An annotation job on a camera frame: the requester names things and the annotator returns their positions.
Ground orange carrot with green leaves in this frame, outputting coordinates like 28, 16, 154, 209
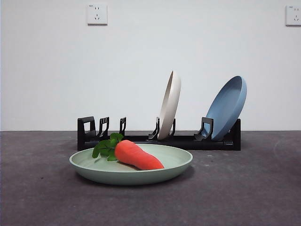
92, 133, 165, 170

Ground green plate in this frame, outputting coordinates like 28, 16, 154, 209
69, 144, 194, 186

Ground cream plate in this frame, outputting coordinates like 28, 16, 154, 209
157, 70, 182, 140

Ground black plate rack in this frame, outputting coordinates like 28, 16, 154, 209
77, 116, 242, 151

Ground blue plate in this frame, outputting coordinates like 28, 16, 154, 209
205, 75, 247, 140

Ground white wall socket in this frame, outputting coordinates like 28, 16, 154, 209
87, 3, 108, 26
285, 5, 301, 27

